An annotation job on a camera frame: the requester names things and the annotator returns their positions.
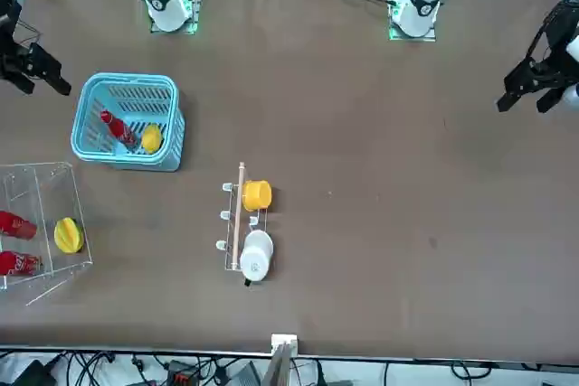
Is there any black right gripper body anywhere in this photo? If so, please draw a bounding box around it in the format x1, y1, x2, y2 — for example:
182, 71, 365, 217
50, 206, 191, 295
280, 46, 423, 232
0, 0, 31, 71

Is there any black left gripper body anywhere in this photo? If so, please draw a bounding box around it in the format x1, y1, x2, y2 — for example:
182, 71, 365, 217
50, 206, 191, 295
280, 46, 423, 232
533, 0, 579, 85

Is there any red drink bottle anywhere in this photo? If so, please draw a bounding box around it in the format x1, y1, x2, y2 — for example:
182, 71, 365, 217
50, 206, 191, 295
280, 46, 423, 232
100, 109, 139, 148
0, 249, 43, 277
0, 210, 37, 240

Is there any yellow lemon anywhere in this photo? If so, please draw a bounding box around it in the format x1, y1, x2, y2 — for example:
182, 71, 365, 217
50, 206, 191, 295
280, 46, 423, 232
141, 124, 163, 155

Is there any clear acrylic rack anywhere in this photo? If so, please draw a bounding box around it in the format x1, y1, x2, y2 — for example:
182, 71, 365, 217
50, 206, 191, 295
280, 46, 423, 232
0, 160, 95, 306

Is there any blue plastic basket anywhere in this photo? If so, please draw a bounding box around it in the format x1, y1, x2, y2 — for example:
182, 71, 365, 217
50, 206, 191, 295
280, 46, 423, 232
71, 71, 186, 174

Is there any yellow green star fruit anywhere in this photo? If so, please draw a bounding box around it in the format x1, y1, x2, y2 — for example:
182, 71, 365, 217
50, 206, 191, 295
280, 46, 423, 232
53, 217, 85, 254

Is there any yellow plastic cup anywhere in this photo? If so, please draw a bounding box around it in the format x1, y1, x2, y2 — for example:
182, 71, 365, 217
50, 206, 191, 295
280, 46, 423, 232
242, 180, 273, 212

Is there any white plastic cup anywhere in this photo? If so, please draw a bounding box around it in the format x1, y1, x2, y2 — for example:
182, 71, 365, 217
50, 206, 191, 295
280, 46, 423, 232
239, 230, 275, 287

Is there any black device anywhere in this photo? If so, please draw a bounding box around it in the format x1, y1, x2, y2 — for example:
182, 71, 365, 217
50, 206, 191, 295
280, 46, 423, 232
8, 358, 58, 386

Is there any white wire cup rack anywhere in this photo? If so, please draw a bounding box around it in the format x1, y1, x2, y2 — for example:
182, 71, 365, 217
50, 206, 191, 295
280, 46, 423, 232
215, 162, 275, 273

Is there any black power strip red switch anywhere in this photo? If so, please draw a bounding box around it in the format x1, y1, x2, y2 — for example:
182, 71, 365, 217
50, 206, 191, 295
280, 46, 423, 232
166, 360, 196, 386

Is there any aluminium camera post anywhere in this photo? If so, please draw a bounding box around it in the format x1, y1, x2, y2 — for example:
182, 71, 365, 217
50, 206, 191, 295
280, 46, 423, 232
261, 334, 299, 386

